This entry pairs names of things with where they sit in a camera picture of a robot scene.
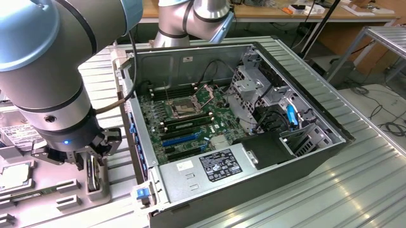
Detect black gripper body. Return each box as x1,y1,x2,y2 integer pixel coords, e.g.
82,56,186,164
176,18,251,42
36,108,104,152

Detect black graphics card with fan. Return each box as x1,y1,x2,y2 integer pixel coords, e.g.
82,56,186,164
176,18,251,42
85,154,102,192

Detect grey parts rack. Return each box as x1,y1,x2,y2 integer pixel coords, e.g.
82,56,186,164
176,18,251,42
0,128,112,228

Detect silver hard disk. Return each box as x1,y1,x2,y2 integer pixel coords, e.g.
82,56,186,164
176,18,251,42
0,111,44,152

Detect silver CPU chip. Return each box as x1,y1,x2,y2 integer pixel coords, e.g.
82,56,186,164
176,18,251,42
0,163,30,188

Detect green RAM stick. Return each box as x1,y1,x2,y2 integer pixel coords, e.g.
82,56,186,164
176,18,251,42
9,187,60,202

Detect black expansion slot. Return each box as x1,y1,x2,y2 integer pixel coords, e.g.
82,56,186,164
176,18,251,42
160,129,202,141
164,146,202,162

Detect blue expansion slot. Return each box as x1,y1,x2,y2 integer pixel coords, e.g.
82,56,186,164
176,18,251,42
161,134,202,147

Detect blue case latch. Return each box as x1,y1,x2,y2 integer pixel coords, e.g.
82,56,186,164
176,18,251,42
132,187,149,199

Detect installed black RAM stick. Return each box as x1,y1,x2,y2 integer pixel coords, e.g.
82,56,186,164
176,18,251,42
164,115,212,133

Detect CPU socket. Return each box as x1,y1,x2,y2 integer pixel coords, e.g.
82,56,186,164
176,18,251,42
169,96,202,117

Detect black RAM slot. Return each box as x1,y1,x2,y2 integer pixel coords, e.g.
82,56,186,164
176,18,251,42
150,84,197,100

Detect grey power supply unit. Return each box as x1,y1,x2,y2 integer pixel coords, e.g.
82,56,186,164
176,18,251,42
157,142,259,205

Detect silver chipset heatsink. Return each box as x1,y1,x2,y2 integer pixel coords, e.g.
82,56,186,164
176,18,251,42
208,135,231,148

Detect metal socket cover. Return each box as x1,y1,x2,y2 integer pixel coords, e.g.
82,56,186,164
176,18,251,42
190,84,214,109

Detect green motherboard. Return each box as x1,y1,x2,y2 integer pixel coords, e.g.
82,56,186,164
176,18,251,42
137,83,251,166

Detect metal drive cage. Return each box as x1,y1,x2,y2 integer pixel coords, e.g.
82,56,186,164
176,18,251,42
227,65,276,133

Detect open black PC case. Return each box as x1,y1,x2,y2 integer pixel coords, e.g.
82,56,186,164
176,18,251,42
109,41,355,228

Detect wooden desk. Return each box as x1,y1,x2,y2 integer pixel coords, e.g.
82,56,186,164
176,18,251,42
138,0,400,24

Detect black box on floor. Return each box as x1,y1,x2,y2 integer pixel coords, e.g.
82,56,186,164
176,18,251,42
308,57,355,84

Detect black slanted pole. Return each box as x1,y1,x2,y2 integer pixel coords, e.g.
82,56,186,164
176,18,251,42
299,0,341,54

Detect orange and white box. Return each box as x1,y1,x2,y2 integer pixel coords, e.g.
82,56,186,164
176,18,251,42
283,3,325,16

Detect white flat board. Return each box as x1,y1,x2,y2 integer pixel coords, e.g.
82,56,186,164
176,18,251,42
340,3,375,16

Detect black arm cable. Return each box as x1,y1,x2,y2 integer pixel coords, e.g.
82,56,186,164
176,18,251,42
93,30,140,115

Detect black wire in case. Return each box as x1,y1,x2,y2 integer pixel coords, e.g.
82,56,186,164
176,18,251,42
202,60,235,84

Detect black floor cables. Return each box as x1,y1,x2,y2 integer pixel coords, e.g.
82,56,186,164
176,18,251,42
351,85,406,137

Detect grey metal frame table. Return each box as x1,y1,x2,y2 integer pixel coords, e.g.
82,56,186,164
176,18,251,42
325,25,406,84

